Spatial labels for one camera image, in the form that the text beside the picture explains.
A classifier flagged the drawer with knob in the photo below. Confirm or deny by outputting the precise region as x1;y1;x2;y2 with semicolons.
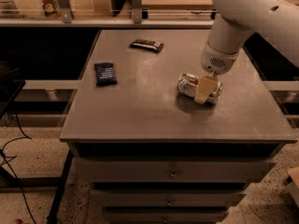
103;209;228;224
91;189;246;208
74;158;276;183

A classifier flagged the orange printed bag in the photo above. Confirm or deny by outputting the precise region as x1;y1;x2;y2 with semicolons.
41;0;60;18

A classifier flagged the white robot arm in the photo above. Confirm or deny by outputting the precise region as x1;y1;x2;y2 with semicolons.
194;0;299;104

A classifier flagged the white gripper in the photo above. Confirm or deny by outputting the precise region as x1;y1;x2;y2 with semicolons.
194;43;239;104

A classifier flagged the dark blue rxbar wrapper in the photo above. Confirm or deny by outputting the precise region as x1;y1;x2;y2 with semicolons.
94;63;117;87

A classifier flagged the grey drawer cabinet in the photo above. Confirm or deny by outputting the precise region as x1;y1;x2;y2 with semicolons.
60;30;296;213

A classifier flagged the black floor cable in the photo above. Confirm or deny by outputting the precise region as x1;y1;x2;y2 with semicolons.
0;112;37;224

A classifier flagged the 7up soda can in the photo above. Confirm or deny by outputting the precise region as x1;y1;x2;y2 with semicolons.
177;73;222;105

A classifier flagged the black chocolate rxbar wrapper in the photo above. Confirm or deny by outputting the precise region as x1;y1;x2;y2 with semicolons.
130;39;164;52

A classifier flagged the bottom drawer with knob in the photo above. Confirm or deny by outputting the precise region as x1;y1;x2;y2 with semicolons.
103;209;228;224

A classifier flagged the metal shelf rail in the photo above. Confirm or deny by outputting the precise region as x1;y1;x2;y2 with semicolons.
0;19;213;29

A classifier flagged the black table at left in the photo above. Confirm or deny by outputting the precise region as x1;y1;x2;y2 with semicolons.
0;61;25;118

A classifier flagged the top drawer with knob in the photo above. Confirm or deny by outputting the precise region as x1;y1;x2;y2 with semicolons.
74;158;276;183

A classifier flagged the middle drawer with knob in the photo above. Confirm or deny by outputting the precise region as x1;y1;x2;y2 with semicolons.
91;189;246;208

